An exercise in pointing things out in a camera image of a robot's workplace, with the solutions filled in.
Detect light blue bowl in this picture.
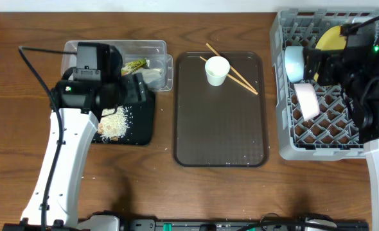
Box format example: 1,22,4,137
285,46,304,83

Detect yellow plate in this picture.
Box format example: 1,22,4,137
313,26,347,86

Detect pink bowl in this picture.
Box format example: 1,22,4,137
294,83,320,121

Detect green snack wrapper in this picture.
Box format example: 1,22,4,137
121,59,146,76

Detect white tissue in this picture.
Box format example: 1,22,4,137
141,69,164,84

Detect white cup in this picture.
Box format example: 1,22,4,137
205,56,230,87

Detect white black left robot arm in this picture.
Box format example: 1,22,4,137
21,74,155,230

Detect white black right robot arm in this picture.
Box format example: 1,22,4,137
300,36,379,230

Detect grey dishwasher rack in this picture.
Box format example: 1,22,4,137
270,9,379,161

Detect rice and nut scraps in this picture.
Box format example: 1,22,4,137
98,106,133,143

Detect black plastic tray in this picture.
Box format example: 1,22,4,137
92,91,156,146

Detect clear plastic bin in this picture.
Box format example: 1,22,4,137
60,39,174,92

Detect dark brown serving tray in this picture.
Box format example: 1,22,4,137
173,51,269,167

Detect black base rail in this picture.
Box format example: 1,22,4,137
1,218,370,231

